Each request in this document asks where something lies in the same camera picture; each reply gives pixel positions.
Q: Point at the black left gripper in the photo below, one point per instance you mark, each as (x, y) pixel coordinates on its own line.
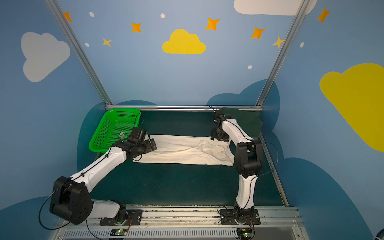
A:
(149, 144)

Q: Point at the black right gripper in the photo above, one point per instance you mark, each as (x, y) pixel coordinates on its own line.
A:
(216, 135)

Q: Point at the green plastic perforated basket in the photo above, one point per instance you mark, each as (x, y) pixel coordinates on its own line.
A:
(112, 123)

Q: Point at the white printed t shirt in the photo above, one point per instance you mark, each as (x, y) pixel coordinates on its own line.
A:
(189, 151)

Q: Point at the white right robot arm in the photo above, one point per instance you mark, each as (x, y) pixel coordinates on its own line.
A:
(248, 162)

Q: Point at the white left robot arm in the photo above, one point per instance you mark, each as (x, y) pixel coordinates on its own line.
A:
(71, 196)

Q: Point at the folded dark green t shirt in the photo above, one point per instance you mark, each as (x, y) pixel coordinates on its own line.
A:
(249, 121)

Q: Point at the left green circuit board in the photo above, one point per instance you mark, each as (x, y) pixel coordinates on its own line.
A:
(119, 232)

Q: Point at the green circuit board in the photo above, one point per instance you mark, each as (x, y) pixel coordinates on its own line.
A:
(244, 233)
(119, 232)

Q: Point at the right green circuit board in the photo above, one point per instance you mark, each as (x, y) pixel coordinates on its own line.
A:
(244, 233)

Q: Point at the horizontal aluminium frame rail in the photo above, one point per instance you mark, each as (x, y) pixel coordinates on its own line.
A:
(183, 108)

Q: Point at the right side aluminium table rail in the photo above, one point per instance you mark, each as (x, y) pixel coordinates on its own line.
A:
(271, 152)

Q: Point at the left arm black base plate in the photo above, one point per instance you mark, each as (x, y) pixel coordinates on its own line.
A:
(135, 216)

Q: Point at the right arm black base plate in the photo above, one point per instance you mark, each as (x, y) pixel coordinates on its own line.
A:
(231, 217)

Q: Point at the aluminium front mounting rail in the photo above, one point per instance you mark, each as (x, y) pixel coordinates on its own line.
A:
(189, 223)

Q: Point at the left aluminium frame post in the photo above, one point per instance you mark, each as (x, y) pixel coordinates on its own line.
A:
(64, 24)

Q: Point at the aluminium frame post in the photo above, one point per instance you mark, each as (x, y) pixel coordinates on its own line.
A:
(64, 24)
(290, 37)

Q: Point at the right aluminium frame post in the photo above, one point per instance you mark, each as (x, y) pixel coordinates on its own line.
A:
(290, 37)

